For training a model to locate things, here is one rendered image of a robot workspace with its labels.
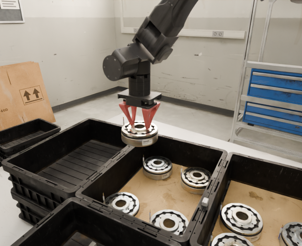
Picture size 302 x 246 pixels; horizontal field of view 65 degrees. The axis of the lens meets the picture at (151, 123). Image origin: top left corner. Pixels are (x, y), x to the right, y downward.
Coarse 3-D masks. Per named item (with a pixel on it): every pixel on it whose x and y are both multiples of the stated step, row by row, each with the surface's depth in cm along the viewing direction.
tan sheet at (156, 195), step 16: (144, 176) 81; (176, 176) 81; (128, 192) 74; (144, 192) 74; (160, 192) 74; (176, 192) 74; (144, 208) 67; (160, 208) 67; (176, 208) 67; (192, 208) 67
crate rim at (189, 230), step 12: (192, 144) 82; (120, 156) 74; (108, 168) 68; (216, 168) 68; (96, 180) 64; (204, 192) 59; (96, 204) 55; (120, 216) 52; (132, 216) 52; (192, 216) 52; (156, 228) 49; (192, 228) 49; (180, 240) 46
